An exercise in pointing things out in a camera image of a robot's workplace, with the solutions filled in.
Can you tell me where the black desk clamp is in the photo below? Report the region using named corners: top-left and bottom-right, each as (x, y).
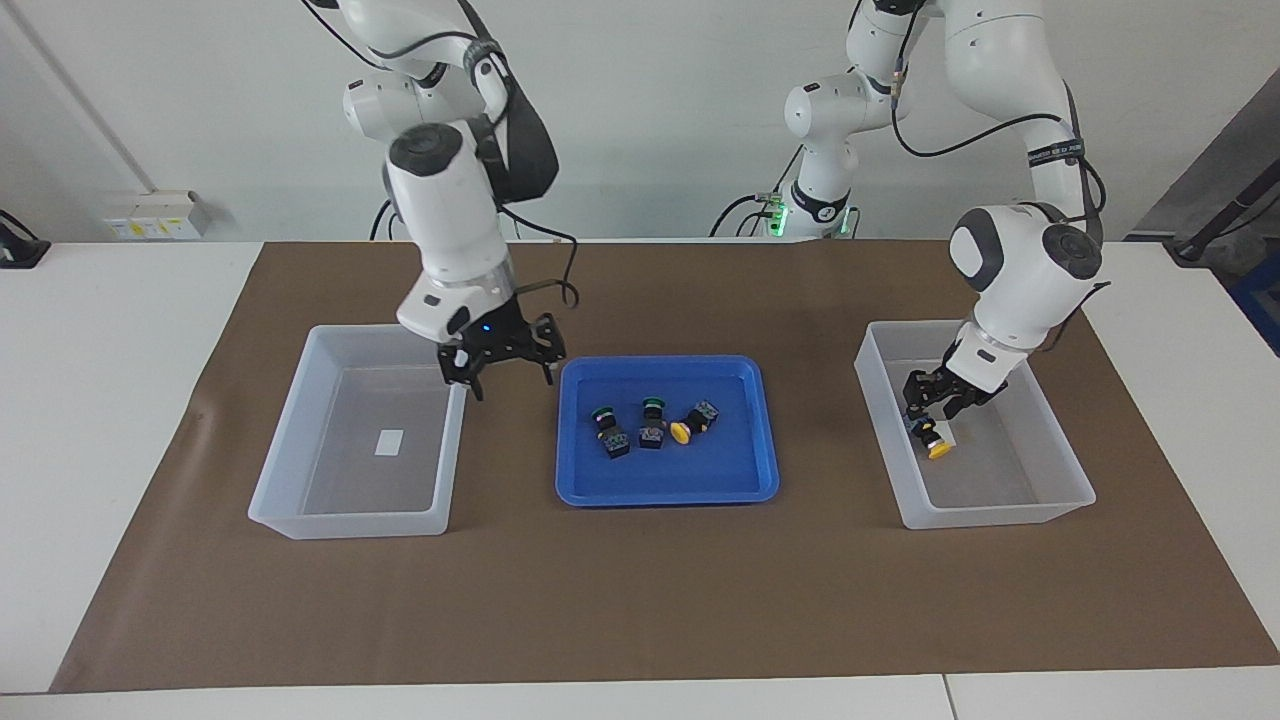
top-left (0, 210), bottom-right (51, 269)

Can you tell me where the brown table mat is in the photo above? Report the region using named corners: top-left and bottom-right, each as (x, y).
top-left (50, 240), bottom-right (1280, 693)

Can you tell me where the translucent white plastic box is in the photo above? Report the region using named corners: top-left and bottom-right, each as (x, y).
top-left (247, 322), bottom-right (471, 541)
top-left (854, 319), bottom-right (1097, 531)

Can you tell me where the white wall socket box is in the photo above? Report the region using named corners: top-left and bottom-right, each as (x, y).
top-left (103, 190), bottom-right (211, 241)

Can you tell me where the blue plastic tray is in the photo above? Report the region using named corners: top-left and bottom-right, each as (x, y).
top-left (555, 354), bottom-right (781, 508)

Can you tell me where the black metal stand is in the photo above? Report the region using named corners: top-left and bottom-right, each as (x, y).
top-left (1170, 155), bottom-right (1280, 263)

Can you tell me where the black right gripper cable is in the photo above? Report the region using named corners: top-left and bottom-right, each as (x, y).
top-left (495, 200), bottom-right (583, 309)

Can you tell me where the blue crate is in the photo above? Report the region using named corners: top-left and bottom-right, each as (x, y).
top-left (1230, 255), bottom-right (1280, 356)

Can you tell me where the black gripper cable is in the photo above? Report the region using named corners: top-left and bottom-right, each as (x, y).
top-left (495, 200), bottom-right (583, 309)
top-left (888, 0), bottom-right (1109, 246)

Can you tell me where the yellow push button switch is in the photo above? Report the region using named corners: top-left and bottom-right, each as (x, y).
top-left (668, 400), bottom-right (723, 447)
top-left (905, 412), bottom-right (954, 461)

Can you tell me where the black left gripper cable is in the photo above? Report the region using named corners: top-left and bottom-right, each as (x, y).
top-left (888, 0), bottom-right (1109, 246)

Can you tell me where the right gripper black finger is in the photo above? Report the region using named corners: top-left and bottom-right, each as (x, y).
top-left (437, 345), bottom-right (488, 403)
top-left (530, 312), bottom-right (568, 387)

